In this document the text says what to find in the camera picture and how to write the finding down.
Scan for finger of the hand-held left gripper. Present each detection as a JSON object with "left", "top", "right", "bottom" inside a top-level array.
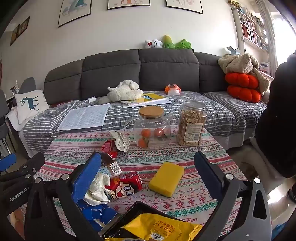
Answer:
[
  {"left": 0, "top": 152, "right": 45, "bottom": 184},
  {"left": 0, "top": 153, "right": 17, "bottom": 173}
]

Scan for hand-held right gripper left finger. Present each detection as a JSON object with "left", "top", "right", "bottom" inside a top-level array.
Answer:
[{"left": 24, "top": 152, "right": 104, "bottom": 241}]

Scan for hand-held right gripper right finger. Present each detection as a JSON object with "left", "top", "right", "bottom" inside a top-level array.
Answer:
[{"left": 194, "top": 151, "right": 272, "bottom": 241}]

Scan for white tissue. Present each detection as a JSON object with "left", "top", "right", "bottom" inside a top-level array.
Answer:
[{"left": 83, "top": 173, "right": 111, "bottom": 207}]

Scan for white barcode carton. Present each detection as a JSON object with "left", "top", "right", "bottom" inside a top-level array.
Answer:
[{"left": 99, "top": 161, "right": 122, "bottom": 176}]

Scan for blue torn packet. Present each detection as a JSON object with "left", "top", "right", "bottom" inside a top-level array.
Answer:
[{"left": 76, "top": 198, "right": 121, "bottom": 232}]

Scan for red green patterned tablecloth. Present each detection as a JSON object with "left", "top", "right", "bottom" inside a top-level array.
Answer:
[{"left": 20, "top": 130, "right": 249, "bottom": 241}]

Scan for red open can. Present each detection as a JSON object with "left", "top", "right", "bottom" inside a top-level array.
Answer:
[{"left": 100, "top": 139, "right": 119, "bottom": 165}]

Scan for red cartoon face can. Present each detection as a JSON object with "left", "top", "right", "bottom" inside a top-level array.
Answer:
[{"left": 105, "top": 171, "right": 144, "bottom": 200}]

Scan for yellow sponge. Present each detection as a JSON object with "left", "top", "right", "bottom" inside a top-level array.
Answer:
[{"left": 148, "top": 162, "right": 185, "bottom": 198}]

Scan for white quilted throw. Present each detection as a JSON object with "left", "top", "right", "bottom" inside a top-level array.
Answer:
[{"left": 5, "top": 109, "right": 26, "bottom": 132}]

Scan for crumpled paper wrapper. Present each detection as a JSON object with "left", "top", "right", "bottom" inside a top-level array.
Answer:
[{"left": 109, "top": 130, "right": 130, "bottom": 152}]

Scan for clear plastic snack jar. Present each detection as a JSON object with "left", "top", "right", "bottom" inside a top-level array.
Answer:
[{"left": 177, "top": 101, "right": 207, "bottom": 147}]

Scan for black plastic tray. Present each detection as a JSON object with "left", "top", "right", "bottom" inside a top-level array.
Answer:
[{"left": 99, "top": 201, "right": 206, "bottom": 241}]

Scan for white deer print pillow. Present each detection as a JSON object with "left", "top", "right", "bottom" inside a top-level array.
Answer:
[{"left": 14, "top": 90, "right": 50, "bottom": 124}]

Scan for white printed paper sheet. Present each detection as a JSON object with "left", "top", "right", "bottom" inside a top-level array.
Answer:
[{"left": 57, "top": 103, "right": 111, "bottom": 131}]

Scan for grey white striped blanket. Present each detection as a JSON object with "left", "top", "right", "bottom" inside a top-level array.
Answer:
[{"left": 22, "top": 90, "right": 267, "bottom": 154}]

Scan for yellow plastic bag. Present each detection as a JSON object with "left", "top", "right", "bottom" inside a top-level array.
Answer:
[{"left": 104, "top": 213, "right": 203, "bottom": 241}]

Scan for clear bag with snacks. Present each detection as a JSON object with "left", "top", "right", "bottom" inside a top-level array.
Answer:
[{"left": 124, "top": 107, "right": 175, "bottom": 149}]

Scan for grey chair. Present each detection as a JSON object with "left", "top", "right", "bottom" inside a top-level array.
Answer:
[{"left": 17, "top": 77, "right": 37, "bottom": 95}]

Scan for cork teapot lid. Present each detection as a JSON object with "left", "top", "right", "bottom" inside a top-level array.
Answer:
[{"left": 139, "top": 106, "right": 164, "bottom": 119}]

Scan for orange pumpkin cushion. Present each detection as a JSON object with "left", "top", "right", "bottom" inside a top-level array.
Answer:
[
  {"left": 227, "top": 85, "right": 262, "bottom": 103},
  {"left": 225, "top": 72, "right": 259, "bottom": 89}
]

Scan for white loose papers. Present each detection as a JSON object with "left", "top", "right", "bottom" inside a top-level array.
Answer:
[{"left": 122, "top": 97, "right": 173, "bottom": 108}]

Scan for orange snack packet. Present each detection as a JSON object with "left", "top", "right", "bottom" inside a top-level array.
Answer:
[{"left": 165, "top": 84, "right": 181, "bottom": 96}]

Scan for yellow book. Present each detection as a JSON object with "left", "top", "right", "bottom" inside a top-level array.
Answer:
[{"left": 136, "top": 93, "right": 164, "bottom": 102}]

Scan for grey fabric sofa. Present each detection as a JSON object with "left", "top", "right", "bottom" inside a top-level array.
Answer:
[{"left": 22, "top": 49, "right": 271, "bottom": 160}]

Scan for beige fleece blanket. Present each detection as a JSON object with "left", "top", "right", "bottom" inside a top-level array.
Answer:
[{"left": 217, "top": 53, "right": 271, "bottom": 95}]

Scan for yellow green plush toy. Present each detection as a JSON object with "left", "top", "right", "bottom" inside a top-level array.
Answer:
[{"left": 162, "top": 35, "right": 175, "bottom": 49}]

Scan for white heart plush toy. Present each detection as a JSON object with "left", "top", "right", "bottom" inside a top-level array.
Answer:
[{"left": 145, "top": 39, "right": 164, "bottom": 49}]

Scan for white bookshelf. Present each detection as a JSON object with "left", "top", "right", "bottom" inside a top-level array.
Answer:
[{"left": 231, "top": 2, "right": 270, "bottom": 54}]

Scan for row of books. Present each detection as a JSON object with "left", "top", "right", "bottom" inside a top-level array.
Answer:
[{"left": 238, "top": 7, "right": 269, "bottom": 50}]

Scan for framed mountain picture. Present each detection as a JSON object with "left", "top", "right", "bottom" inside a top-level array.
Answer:
[{"left": 58, "top": 0, "right": 92, "bottom": 28}]

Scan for white curtain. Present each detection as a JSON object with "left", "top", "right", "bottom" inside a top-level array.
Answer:
[{"left": 257, "top": 0, "right": 280, "bottom": 77}]

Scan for framed plant picture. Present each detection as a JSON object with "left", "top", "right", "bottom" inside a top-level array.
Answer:
[{"left": 166, "top": 0, "right": 203, "bottom": 14}]

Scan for framed animal picture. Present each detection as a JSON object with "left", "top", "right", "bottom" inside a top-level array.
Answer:
[{"left": 107, "top": 0, "right": 151, "bottom": 10}]

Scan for white charger with cable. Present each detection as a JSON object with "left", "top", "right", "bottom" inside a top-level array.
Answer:
[{"left": 75, "top": 97, "right": 97, "bottom": 109}]

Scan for small dark wall picture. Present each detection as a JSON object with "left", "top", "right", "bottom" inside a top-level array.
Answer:
[
  {"left": 18, "top": 17, "right": 30, "bottom": 36},
  {"left": 10, "top": 24, "right": 19, "bottom": 45}
]

